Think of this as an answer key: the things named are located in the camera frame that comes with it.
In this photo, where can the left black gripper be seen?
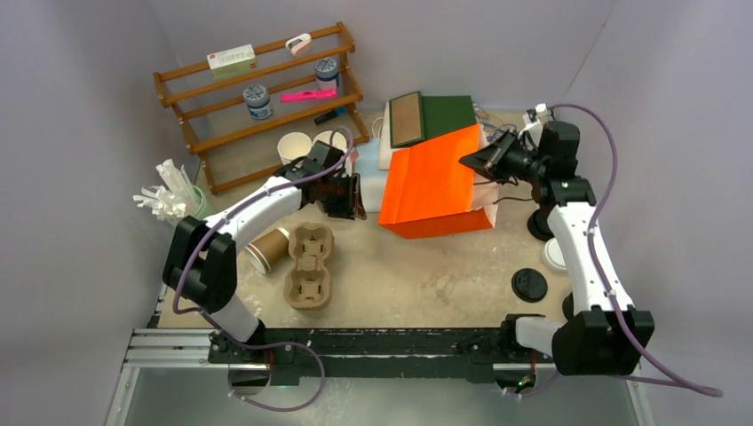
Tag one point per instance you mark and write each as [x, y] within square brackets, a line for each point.
[351, 207]

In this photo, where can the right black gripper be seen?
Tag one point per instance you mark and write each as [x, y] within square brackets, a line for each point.
[491, 160]

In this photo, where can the orange paper bag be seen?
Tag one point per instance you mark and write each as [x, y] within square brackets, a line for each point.
[429, 193]

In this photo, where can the brown paper cup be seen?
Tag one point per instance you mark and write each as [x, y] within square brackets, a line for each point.
[268, 250]

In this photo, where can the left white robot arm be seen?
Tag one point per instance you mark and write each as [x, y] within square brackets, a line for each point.
[201, 262]

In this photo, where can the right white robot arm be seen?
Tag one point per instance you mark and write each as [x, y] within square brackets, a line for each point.
[582, 282]

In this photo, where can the right white cup stack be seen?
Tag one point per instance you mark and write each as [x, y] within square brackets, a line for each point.
[332, 138]

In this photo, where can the white cup stack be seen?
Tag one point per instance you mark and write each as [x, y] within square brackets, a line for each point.
[332, 138]
[293, 145]

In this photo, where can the black lid stack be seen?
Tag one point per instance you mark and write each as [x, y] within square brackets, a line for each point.
[538, 227]

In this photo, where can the left white cup stack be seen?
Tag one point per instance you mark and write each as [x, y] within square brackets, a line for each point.
[293, 145]

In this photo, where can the pulp cup carrier tray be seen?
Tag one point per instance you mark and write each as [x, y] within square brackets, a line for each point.
[308, 285]

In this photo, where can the green paper bag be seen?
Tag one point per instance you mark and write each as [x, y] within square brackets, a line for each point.
[415, 118]

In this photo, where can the black blue marker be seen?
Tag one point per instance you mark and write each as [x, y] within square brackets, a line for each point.
[330, 115]

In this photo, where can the white cup lid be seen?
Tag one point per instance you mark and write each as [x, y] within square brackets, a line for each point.
[553, 258]

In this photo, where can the pink marker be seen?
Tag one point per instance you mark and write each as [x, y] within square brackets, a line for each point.
[303, 96]

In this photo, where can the black cup lid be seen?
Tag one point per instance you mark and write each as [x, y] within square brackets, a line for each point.
[529, 285]

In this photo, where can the blue white jar right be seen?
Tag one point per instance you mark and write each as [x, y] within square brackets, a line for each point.
[326, 73]

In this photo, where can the blue white jar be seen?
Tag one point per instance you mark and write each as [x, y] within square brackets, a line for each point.
[326, 73]
[257, 100]

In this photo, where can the blue white jar left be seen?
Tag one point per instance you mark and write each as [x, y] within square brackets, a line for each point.
[257, 100]

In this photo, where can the green straw holder cup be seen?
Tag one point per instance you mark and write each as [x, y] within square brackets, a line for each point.
[204, 208]

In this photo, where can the wooden shelf rack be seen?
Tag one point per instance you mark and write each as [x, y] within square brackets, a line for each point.
[230, 97]

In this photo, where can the white pink clip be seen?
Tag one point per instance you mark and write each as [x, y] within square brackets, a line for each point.
[299, 45]

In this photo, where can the white green box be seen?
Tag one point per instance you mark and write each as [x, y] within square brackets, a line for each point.
[232, 62]

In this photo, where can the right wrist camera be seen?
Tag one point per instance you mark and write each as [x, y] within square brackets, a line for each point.
[534, 119]

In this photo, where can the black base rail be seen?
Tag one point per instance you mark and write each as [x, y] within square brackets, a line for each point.
[475, 354]

